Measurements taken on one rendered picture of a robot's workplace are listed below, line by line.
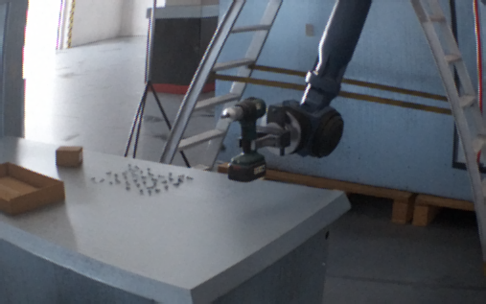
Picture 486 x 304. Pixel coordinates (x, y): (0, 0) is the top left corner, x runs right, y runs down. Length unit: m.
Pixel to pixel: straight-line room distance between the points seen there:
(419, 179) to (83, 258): 2.75
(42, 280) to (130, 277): 0.47
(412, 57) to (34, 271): 2.74
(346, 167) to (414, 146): 0.49
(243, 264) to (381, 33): 2.54
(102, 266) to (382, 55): 2.75
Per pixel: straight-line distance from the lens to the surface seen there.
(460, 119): 3.54
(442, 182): 4.39
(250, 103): 2.43
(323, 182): 4.60
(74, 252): 2.07
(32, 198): 2.42
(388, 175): 4.51
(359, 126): 4.52
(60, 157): 2.97
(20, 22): 3.83
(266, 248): 2.17
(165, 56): 8.41
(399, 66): 4.36
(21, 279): 2.41
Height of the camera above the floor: 1.39
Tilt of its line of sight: 14 degrees down
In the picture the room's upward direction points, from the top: 1 degrees clockwise
